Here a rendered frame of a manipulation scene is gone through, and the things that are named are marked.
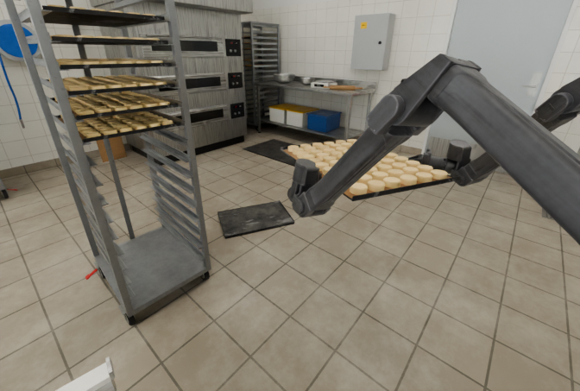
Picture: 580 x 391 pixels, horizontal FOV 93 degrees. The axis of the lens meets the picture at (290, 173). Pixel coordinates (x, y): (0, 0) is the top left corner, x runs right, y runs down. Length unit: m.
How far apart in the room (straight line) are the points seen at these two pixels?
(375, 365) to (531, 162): 1.39
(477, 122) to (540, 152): 0.08
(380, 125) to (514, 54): 3.74
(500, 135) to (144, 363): 1.67
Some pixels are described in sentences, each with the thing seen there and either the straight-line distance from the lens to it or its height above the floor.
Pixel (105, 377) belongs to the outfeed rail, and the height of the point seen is 0.90.
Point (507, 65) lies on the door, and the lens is 4.19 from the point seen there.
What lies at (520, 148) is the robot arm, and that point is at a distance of 0.41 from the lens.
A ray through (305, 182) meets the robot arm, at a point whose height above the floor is 1.05.
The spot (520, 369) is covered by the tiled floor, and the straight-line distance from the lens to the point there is 1.95.
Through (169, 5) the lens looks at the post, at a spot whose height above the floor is 1.54.
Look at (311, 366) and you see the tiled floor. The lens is 1.61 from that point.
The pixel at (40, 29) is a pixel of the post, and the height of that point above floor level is 1.43.
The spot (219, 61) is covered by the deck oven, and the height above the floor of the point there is 1.24.
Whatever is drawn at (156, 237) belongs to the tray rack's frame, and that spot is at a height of 0.15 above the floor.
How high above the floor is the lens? 1.37
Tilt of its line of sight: 24 degrees down
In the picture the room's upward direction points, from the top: 1 degrees clockwise
